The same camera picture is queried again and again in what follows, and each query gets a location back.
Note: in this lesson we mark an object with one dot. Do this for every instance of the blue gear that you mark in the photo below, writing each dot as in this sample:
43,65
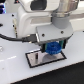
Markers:
53,48

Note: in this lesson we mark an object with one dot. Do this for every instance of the black framed peg base plate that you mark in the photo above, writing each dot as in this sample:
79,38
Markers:
37,58

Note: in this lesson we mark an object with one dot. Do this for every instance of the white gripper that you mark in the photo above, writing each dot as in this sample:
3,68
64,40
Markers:
50,33

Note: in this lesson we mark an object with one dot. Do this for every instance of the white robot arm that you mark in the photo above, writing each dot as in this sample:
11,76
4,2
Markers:
45,21

